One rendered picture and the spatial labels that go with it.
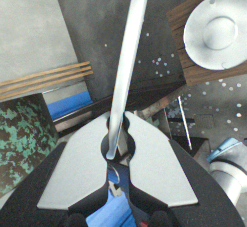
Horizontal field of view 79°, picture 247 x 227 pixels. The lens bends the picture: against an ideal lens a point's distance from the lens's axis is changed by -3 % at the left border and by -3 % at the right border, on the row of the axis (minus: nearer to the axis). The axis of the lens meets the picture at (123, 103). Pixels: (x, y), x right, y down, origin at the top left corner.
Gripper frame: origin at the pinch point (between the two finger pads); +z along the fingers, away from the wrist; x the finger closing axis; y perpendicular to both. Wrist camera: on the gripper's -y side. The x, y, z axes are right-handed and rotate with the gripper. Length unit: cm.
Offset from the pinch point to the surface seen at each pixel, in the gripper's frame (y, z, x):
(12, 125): 13.8, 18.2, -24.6
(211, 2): -15, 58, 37
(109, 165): 54, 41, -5
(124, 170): 50, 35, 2
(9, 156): 18.2, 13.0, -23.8
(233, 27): -6, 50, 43
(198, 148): 72, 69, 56
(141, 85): 44, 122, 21
